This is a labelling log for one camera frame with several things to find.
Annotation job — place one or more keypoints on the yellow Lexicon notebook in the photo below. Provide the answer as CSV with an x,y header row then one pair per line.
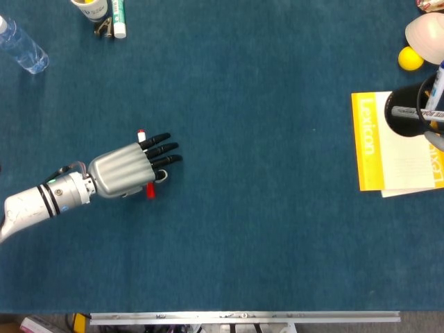
x,y
367,166

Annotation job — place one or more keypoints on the yellow black tool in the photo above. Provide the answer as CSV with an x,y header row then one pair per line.
x,y
80,320

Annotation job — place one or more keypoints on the clear plastic water bottle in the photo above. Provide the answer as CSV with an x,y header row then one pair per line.
x,y
24,48

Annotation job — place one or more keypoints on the beige ribbed bowl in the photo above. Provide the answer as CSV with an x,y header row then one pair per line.
x,y
428,36

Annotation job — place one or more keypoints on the robot right five-finger hand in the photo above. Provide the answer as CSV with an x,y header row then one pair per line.
x,y
436,141

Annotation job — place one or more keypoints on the black pen holder cup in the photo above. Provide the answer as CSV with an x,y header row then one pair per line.
x,y
404,104

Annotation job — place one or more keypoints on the blue-capped white marker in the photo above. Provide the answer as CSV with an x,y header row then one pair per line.
x,y
437,86

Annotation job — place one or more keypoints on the black metal binder clip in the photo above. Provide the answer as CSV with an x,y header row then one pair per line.
x,y
104,28

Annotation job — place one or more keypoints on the black-capped white marker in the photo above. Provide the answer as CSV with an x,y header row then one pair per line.
x,y
409,112

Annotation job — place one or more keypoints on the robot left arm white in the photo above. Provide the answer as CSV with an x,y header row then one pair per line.
x,y
38,204

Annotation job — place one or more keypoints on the white paper cup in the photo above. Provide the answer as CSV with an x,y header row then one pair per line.
x,y
93,10

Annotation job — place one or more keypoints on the aluminium frame rail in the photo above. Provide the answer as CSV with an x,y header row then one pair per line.
x,y
243,317

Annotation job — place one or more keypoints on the pink box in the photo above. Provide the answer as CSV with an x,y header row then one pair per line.
x,y
36,325

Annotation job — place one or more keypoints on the red-capped white marker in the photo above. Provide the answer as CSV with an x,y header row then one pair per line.
x,y
151,190

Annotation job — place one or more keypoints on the red snack package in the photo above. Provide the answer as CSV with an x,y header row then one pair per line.
x,y
431,5

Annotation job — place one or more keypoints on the robot left five-finger hand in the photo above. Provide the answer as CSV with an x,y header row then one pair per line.
x,y
121,170

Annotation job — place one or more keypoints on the green white glue stick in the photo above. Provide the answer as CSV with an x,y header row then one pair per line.
x,y
118,17

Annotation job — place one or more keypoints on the yellow ball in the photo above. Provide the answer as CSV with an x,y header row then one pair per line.
x,y
410,59

